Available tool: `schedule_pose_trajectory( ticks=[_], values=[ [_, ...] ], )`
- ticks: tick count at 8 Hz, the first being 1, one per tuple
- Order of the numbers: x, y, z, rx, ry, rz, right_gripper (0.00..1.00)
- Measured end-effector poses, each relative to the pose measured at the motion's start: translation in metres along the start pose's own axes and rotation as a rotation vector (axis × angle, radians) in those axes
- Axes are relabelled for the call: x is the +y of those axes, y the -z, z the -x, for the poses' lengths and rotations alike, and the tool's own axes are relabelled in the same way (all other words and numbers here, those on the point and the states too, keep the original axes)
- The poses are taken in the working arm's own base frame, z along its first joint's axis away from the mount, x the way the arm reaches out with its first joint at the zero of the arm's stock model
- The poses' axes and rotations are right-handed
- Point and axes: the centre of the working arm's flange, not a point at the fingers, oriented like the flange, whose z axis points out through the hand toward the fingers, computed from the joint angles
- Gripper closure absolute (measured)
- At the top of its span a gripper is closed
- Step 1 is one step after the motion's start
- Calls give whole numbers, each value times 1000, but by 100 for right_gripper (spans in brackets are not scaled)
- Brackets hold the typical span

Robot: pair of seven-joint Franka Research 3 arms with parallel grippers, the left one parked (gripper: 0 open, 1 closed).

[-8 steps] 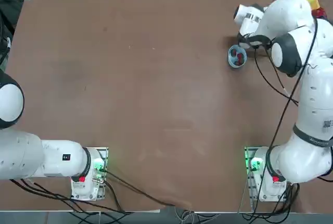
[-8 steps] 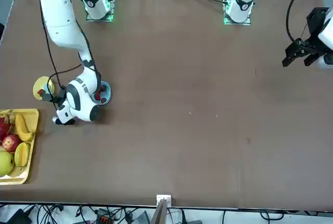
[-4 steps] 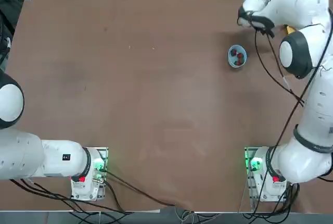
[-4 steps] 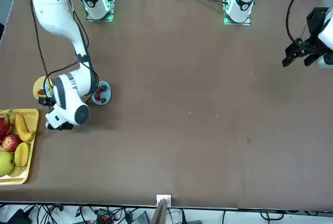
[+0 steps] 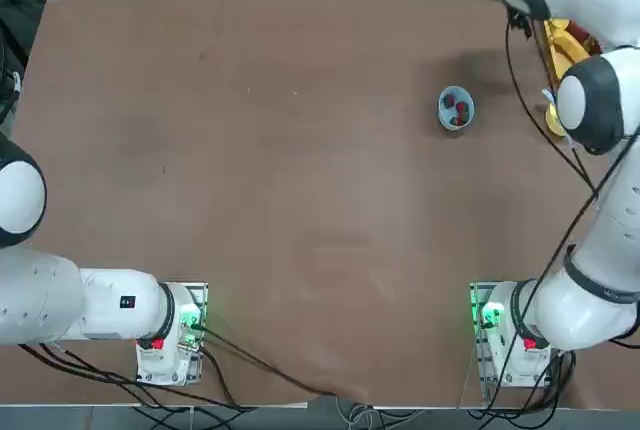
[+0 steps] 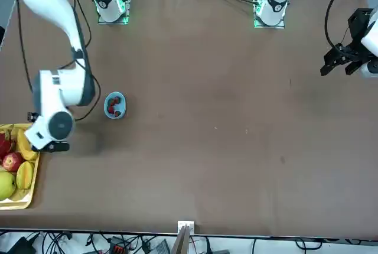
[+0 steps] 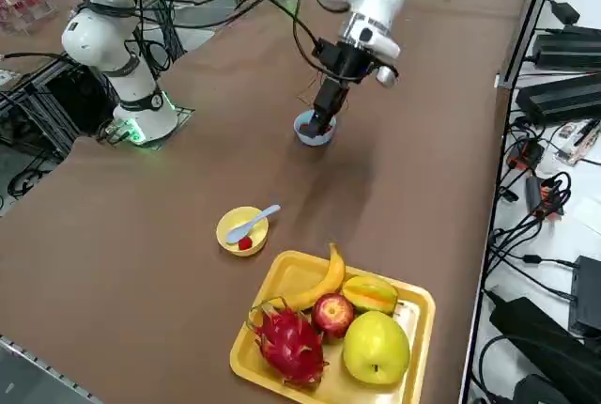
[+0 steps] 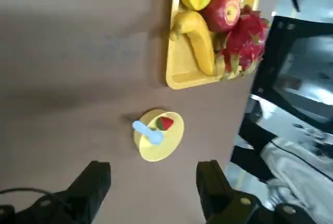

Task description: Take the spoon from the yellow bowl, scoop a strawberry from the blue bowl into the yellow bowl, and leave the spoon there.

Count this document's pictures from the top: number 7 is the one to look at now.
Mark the orange and black device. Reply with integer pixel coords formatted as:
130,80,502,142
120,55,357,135
509,138,546,170

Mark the yellow bowl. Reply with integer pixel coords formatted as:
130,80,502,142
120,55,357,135
215,206,270,257

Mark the pink dragon fruit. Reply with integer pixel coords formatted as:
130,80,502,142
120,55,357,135
246,298,330,389

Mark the light blue plastic spoon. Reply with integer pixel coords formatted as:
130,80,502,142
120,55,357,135
225,204,282,244

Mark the large yellow-green apple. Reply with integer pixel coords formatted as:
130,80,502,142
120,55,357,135
342,309,411,385

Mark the yellow fruit tray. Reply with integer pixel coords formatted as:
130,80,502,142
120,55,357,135
228,249,437,404

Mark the small black power adapter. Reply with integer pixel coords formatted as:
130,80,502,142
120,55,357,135
548,0,581,24

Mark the black power supply brick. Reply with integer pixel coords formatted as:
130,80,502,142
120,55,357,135
516,72,601,126
532,25,601,70

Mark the yellow-green starfruit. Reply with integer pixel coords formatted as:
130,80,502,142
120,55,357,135
341,275,399,315

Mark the yellow banana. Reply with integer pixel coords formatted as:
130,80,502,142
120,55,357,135
271,242,347,311

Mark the light blue bowl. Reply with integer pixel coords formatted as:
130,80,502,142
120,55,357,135
293,111,338,147

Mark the red apple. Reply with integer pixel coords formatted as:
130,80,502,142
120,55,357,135
313,293,356,342

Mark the black box device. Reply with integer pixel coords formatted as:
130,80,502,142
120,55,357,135
567,256,601,334

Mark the aluminium camera post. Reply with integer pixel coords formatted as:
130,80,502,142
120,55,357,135
497,0,564,88

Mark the black metal rack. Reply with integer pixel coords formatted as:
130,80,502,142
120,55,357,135
0,54,118,161

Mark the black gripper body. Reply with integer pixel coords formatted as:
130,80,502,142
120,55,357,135
313,38,377,86

